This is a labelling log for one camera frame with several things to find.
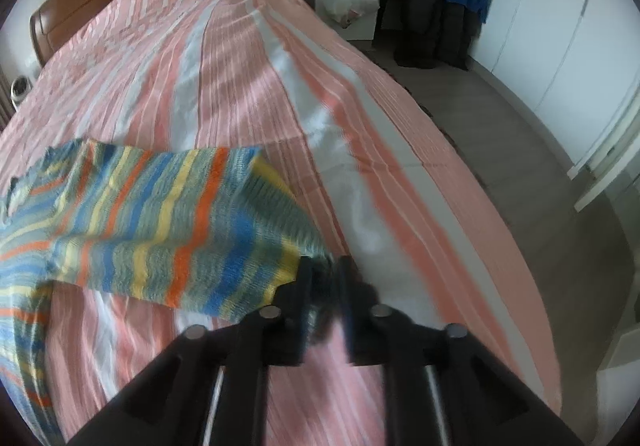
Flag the black jacket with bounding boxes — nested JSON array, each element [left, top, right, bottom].
[[393, 0, 482, 72]]

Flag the striped knit sweater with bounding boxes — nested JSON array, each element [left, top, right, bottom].
[[0, 138, 335, 422]]

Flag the white wardrobe door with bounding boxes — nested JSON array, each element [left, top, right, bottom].
[[567, 91, 640, 213]]

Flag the white wardrobe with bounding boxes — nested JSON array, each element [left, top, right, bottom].
[[470, 0, 640, 172]]

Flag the small white device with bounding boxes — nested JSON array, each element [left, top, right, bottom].
[[10, 76, 34, 103]]

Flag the pink striped bed sheet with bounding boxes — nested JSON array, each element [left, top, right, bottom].
[[0, 0, 562, 446]]

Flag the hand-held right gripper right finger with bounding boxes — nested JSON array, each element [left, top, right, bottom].
[[338, 256, 586, 446]]

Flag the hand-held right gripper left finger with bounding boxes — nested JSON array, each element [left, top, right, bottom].
[[65, 256, 315, 446]]

